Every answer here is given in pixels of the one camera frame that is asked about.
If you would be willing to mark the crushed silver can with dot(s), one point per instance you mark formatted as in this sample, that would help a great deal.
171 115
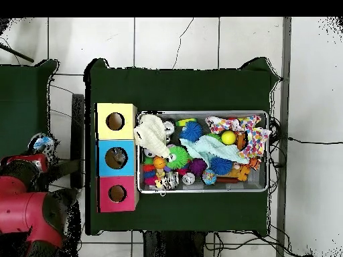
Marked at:
170 180

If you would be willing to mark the small orange basketball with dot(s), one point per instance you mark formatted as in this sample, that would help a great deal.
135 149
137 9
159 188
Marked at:
159 162

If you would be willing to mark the polka dot colourful cloth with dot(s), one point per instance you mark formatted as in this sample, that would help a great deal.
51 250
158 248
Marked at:
256 136

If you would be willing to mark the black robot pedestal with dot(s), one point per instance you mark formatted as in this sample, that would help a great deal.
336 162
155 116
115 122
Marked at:
177 246

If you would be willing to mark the cream knitted cloth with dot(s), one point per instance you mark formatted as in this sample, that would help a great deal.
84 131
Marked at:
151 134

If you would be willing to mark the black upright panel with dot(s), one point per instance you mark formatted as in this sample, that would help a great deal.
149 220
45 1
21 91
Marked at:
78 134

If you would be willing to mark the yellow smooth ball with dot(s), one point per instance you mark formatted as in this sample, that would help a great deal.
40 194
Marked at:
229 137

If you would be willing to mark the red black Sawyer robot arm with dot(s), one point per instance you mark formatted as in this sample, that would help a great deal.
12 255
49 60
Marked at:
27 211

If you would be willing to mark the green spiky rubber ball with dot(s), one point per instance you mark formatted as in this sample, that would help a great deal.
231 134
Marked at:
178 157

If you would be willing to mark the blue spiky rubber ball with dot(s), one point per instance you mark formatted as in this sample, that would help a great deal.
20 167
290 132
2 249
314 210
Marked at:
192 130

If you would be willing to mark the mint green fuzzy cloth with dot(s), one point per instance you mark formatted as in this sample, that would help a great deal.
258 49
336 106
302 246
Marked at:
214 147

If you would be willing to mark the wooden box with three holes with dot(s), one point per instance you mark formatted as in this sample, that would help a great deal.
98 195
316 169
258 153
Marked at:
128 115

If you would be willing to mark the small globe ball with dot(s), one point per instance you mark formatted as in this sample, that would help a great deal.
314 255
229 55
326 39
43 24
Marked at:
209 177

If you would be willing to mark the dark green side table cloth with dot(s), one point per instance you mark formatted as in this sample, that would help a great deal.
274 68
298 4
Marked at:
21 107

